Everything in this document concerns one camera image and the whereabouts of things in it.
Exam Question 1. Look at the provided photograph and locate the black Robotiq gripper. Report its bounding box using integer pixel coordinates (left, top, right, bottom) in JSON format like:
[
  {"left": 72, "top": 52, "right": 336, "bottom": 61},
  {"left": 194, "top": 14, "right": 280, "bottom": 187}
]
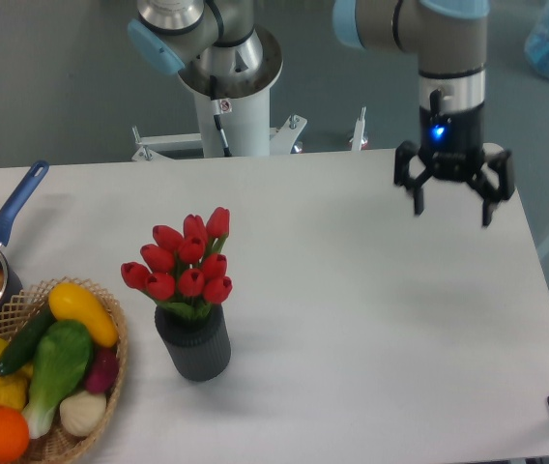
[{"left": 393, "top": 103, "right": 515, "bottom": 227}]

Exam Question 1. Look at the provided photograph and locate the red tulip bouquet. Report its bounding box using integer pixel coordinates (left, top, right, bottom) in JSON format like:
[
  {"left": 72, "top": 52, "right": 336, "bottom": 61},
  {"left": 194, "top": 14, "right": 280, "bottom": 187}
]
[{"left": 120, "top": 207, "right": 233, "bottom": 327}]

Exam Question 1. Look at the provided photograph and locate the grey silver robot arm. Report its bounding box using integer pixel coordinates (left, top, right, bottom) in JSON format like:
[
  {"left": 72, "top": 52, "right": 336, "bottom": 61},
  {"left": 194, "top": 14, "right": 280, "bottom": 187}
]
[{"left": 128, "top": 1, "right": 514, "bottom": 224}]

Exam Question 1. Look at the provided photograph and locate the dark grey ribbed vase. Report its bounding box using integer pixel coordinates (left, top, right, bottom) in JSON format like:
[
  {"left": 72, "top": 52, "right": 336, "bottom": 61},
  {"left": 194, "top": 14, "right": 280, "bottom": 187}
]
[{"left": 155, "top": 305, "right": 232, "bottom": 382}]

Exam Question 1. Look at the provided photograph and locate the purple red radish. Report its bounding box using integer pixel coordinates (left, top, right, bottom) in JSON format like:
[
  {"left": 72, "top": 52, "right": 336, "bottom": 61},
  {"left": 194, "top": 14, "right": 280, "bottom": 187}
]
[{"left": 83, "top": 348, "right": 119, "bottom": 393}]

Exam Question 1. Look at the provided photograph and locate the yellow squash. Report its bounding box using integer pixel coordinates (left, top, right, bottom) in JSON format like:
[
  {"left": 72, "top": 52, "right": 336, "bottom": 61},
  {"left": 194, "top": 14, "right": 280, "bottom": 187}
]
[{"left": 48, "top": 281, "right": 119, "bottom": 348}]

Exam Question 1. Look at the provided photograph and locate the green bok choy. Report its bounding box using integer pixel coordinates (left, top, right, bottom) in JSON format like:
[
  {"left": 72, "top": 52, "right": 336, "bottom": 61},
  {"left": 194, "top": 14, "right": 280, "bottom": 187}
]
[{"left": 22, "top": 320, "right": 93, "bottom": 440}]

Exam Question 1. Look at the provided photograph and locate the white garlic bulb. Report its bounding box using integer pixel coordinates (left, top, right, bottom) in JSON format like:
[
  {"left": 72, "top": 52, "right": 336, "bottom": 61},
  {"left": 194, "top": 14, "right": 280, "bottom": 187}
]
[{"left": 59, "top": 391, "right": 107, "bottom": 438}]

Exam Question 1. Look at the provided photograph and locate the dark green cucumber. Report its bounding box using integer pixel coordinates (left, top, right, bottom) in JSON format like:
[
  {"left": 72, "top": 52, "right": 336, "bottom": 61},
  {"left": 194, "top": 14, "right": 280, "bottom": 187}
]
[{"left": 0, "top": 305, "right": 56, "bottom": 377}]

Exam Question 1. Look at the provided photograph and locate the woven wicker basket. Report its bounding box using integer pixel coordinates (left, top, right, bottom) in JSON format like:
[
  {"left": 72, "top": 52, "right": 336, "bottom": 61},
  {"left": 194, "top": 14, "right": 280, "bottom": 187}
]
[{"left": 0, "top": 277, "right": 128, "bottom": 463}]

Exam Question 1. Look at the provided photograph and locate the orange fruit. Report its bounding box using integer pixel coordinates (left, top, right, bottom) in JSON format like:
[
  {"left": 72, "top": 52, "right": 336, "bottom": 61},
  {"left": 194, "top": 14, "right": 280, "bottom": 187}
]
[{"left": 0, "top": 407, "right": 30, "bottom": 463}]

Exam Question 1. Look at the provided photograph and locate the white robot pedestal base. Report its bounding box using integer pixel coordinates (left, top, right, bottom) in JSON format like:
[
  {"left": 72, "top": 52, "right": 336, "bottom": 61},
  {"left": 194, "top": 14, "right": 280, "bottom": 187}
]
[{"left": 131, "top": 91, "right": 370, "bottom": 162}]

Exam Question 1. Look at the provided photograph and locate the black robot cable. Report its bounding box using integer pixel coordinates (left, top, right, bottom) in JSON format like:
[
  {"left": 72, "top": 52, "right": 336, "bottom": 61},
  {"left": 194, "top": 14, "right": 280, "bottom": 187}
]
[{"left": 204, "top": 0, "right": 234, "bottom": 158}]

